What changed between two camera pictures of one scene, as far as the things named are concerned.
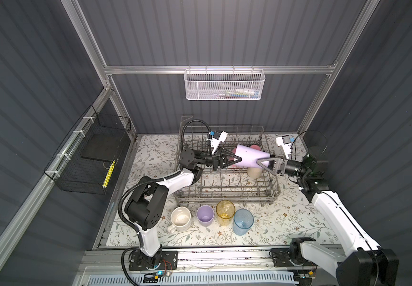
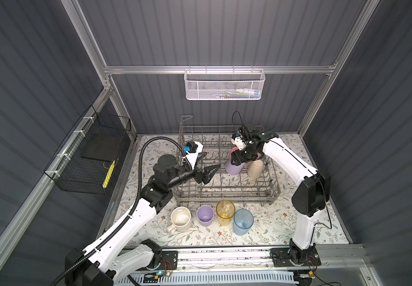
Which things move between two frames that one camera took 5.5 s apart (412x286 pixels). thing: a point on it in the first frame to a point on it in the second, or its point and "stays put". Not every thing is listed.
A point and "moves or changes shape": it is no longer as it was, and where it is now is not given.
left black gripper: [217, 162] to [204, 177]
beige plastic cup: [255, 173] stays put
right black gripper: [277, 166] to [237, 159]
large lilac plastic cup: [249, 156] moves or changes shape
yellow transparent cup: [225, 210] stays put
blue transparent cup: [243, 220] stays put
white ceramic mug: [180, 218] stays put
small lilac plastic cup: [205, 215] stays put
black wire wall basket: [84, 162] stays put
